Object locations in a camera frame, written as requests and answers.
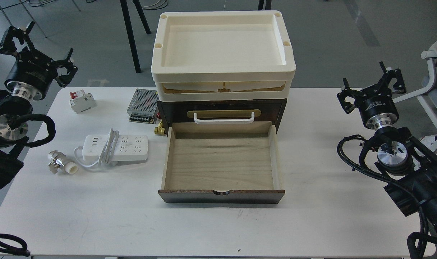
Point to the white power strip with cable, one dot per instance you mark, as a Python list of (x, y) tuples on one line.
[(100, 152)]

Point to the cream plastic tray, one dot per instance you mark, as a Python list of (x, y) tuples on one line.
[(226, 55)]

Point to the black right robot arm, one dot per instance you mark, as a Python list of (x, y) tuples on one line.
[(393, 155)]

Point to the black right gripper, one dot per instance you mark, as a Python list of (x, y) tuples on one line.
[(378, 106)]

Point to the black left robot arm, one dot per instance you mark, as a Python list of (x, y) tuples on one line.
[(16, 111)]

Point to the white shoe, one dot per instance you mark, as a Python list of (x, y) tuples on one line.
[(428, 141)]

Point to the white circuit breaker red switch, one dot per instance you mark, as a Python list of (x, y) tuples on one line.
[(81, 101)]

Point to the brass valve fitting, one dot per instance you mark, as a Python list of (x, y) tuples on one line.
[(161, 129)]

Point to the silver metal power supply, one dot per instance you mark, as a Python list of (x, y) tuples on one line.
[(143, 106)]

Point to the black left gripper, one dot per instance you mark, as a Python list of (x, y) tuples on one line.
[(30, 73)]

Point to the open wooden drawer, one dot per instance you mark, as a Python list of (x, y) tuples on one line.
[(223, 164)]

